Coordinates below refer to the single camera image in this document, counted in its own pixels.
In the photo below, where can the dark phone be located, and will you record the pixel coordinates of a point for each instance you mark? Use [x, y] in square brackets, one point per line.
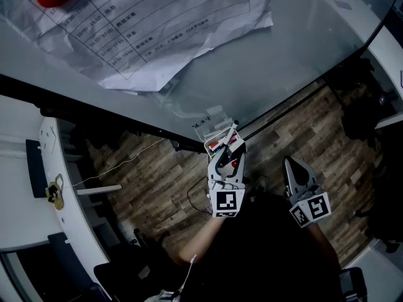
[401, 80]

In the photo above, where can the black backpack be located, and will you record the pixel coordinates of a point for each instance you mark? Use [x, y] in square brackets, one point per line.
[359, 124]

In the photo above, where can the person's right forearm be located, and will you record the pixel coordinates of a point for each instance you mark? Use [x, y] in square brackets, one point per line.
[324, 244]

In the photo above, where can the white curved desk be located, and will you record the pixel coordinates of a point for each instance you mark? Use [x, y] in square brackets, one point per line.
[385, 52]

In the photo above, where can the person's black shirt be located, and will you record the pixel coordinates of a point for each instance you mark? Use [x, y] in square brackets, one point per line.
[261, 256]

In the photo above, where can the black office chair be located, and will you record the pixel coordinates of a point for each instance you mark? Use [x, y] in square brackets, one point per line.
[126, 275]
[390, 200]

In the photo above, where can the black desk panel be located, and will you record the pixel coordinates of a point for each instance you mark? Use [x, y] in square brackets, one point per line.
[63, 250]
[36, 168]

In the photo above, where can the grey metal desk bar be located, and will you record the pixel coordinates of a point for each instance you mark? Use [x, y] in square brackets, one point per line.
[100, 190]

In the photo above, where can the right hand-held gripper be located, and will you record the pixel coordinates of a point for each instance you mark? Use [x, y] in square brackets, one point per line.
[310, 209]

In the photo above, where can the person's grey shoe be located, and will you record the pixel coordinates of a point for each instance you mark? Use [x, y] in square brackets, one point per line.
[261, 184]

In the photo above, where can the crumpled printed paper sheet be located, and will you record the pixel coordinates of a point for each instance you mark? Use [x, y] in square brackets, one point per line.
[157, 27]

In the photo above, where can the person's left forearm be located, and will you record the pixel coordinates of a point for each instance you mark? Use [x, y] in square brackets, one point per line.
[198, 247]

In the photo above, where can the white divided storage bin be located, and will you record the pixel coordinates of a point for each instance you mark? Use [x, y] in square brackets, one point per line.
[207, 148]

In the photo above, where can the glass whiteboard black frame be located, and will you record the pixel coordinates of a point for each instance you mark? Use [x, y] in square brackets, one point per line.
[283, 58]

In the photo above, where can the white marker pen black cap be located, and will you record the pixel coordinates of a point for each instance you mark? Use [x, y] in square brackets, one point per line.
[232, 131]

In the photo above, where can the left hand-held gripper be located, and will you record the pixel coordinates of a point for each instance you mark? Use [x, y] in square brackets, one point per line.
[226, 200]

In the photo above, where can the set of coloured marker pens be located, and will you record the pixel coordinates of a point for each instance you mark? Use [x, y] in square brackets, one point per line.
[215, 146]

